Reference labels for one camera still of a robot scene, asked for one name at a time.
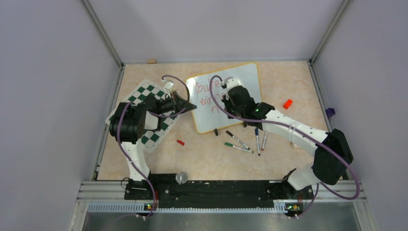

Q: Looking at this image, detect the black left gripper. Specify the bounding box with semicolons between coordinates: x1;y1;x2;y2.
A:
155;91;196;115

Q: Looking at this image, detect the yellow framed whiteboard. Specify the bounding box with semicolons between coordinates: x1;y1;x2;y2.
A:
186;63;262;134

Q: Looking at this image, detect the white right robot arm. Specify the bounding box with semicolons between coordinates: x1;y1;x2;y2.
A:
221;77;354;198

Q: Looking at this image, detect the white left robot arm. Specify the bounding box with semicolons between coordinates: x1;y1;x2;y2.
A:
109;91;197;199

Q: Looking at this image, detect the black whiteboard marker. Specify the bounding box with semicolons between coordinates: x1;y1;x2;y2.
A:
226;130;250;150

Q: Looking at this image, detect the blue whiteboard marker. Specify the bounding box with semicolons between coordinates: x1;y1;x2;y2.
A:
255;128;261;156

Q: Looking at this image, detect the purple whiteboard marker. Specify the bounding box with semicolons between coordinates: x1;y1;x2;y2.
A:
261;131;268;151

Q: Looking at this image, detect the green whiteboard marker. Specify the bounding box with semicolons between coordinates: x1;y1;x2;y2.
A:
224;142;254;153

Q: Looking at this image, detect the green white chessboard mat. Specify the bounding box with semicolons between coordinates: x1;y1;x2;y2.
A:
106;79;196;153

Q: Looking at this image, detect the orange red block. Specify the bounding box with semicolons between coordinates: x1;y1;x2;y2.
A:
283;99;293;110

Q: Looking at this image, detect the green white toy brick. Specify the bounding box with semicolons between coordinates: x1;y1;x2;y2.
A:
291;143;301;150

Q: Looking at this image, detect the grey round knob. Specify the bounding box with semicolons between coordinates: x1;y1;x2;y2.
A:
176;172;188;185

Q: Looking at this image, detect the purple block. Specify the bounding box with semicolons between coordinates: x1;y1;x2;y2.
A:
325;108;336;118

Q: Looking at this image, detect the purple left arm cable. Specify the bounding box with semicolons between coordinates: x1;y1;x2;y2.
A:
115;75;191;220

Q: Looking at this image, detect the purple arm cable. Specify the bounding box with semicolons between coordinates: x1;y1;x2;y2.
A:
208;75;361;220
115;75;191;220

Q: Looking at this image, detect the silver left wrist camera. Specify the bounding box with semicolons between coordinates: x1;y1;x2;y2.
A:
164;80;174;91

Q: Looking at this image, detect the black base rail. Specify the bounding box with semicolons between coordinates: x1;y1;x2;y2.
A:
124;174;313;209

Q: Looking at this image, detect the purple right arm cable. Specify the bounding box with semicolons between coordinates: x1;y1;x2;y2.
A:
208;75;361;220

